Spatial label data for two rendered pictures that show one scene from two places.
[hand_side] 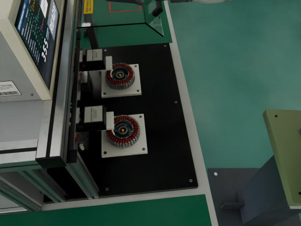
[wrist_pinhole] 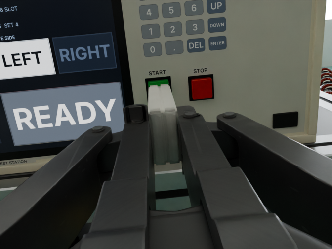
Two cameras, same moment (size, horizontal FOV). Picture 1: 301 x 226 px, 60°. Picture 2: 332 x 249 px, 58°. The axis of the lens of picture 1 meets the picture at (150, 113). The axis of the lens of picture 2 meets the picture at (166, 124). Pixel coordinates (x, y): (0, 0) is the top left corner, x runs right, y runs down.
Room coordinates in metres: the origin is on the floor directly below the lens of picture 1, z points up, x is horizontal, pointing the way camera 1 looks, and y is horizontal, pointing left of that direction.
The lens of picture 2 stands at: (0.64, -0.02, 1.24)
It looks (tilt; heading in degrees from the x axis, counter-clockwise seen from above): 19 degrees down; 95
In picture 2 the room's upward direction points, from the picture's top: 5 degrees counter-clockwise
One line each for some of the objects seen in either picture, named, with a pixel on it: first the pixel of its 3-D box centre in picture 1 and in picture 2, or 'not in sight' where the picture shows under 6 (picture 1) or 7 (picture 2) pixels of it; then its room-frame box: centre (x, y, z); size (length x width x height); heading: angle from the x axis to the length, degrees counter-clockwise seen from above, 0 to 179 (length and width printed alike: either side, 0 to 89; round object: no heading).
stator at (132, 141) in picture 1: (122, 131); not in sight; (0.42, 0.09, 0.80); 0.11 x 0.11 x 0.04
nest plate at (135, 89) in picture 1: (120, 80); not in sight; (0.66, 0.12, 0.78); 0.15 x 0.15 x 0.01; 6
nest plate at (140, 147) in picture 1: (123, 134); not in sight; (0.42, 0.09, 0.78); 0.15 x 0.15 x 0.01; 6
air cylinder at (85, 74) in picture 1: (82, 79); not in sight; (0.65, 0.26, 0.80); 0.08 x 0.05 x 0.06; 6
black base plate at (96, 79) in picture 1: (118, 108); not in sight; (0.54, 0.12, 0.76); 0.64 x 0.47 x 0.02; 6
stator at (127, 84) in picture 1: (120, 76); not in sight; (0.66, 0.12, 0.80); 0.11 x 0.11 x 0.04
